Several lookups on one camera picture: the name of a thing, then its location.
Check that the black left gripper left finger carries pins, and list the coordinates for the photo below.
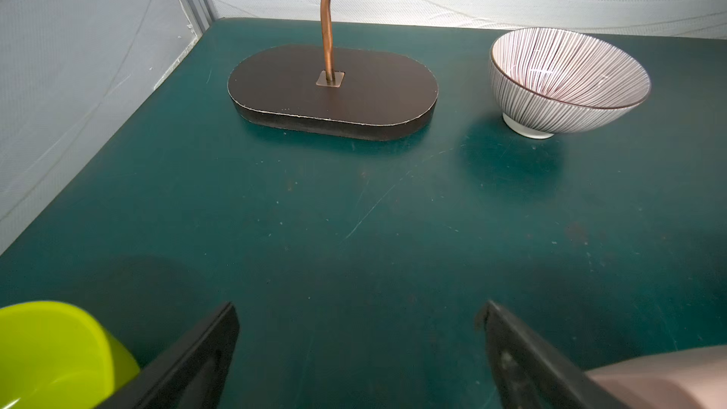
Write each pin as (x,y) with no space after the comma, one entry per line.
(189,374)

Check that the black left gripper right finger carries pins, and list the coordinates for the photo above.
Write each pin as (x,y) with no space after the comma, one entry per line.
(529,372)

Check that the pink pencil sharpener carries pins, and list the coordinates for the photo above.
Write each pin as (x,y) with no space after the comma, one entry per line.
(693,378)

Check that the striped ceramic bowl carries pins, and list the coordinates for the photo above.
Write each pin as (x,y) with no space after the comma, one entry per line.
(548,81)

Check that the dark oval glass rack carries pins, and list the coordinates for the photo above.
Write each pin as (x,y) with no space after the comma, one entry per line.
(354,93)

